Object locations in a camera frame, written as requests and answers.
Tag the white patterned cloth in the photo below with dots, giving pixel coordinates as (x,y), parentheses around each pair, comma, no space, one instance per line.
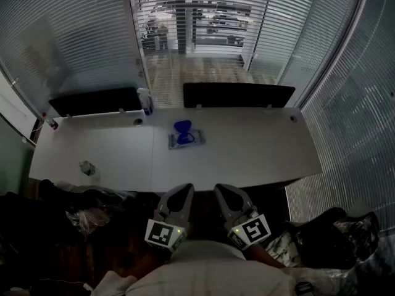
(284,248)

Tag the clear plastic bag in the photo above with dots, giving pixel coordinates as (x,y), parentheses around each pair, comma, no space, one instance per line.
(89,220)

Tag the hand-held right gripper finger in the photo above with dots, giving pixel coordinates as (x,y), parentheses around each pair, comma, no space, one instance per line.
(219,200)
(245,196)

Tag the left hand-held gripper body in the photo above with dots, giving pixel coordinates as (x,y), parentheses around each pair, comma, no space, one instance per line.
(162,234)

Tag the dark square column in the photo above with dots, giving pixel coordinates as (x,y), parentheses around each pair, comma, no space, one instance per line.
(181,20)

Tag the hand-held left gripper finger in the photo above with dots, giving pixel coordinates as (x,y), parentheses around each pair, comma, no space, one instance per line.
(190,200)
(164,197)

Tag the blue object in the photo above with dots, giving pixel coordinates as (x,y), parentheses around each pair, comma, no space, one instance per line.
(182,125)

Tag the short black desk partition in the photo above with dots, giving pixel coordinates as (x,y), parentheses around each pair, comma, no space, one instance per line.
(95,102)

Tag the white spray bottle blue label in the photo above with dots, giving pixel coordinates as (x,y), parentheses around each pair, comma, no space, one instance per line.
(145,102)

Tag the long black desk partition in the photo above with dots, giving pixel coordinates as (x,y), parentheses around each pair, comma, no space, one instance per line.
(237,95)

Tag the grey tray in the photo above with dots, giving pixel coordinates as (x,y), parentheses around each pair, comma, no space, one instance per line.
(200,139)

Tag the black cloth bundle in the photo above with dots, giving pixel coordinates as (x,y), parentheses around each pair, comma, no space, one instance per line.
(31,214)

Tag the background office desk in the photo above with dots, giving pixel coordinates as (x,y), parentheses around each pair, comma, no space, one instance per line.
(222,23)

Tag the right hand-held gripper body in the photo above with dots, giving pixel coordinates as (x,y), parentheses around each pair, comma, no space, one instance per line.
(251,230)

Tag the white venetian blind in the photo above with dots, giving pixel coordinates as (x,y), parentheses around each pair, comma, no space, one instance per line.
(355,134)
(77,26)
(302,26)
(210,69)

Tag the large black plastic bag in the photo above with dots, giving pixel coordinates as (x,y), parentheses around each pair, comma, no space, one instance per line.
(324,242)

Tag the person's right forearm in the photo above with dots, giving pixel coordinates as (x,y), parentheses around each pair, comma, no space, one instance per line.
(265,256)

